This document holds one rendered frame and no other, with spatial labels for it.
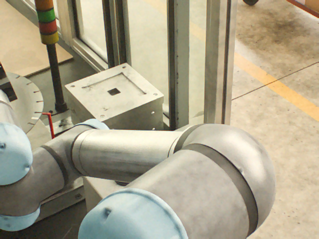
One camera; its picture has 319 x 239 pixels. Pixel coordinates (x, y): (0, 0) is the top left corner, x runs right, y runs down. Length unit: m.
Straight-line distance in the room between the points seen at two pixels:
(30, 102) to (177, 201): 0.88
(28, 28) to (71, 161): 1.21
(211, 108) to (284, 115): 1.58
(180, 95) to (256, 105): 1.58
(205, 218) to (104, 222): 0.09
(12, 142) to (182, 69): 0.61
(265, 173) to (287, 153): 2.08
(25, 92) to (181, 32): 0.39
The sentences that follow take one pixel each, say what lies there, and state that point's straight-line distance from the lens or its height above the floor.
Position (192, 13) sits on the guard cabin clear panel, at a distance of 1.32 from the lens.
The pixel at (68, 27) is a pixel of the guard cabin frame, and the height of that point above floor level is 0.82.
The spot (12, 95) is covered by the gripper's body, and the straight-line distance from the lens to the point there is 0.98.
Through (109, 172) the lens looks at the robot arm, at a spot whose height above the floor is 1.18.
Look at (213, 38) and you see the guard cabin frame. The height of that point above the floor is 1.13.
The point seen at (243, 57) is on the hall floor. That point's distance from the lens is 3.31.
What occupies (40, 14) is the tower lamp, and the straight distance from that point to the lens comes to 1.54.
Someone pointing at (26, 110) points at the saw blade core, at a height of 0.95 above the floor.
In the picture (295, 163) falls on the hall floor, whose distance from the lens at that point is 2.67.
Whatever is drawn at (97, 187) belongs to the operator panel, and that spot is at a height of 0.90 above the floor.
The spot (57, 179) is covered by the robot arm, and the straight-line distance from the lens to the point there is 0.96.
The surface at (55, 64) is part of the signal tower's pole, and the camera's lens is 1.63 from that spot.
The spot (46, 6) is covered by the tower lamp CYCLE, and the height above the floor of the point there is 1.08.
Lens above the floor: 1.77
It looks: 38 degrees down
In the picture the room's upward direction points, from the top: 2 degrees counter-clockwise
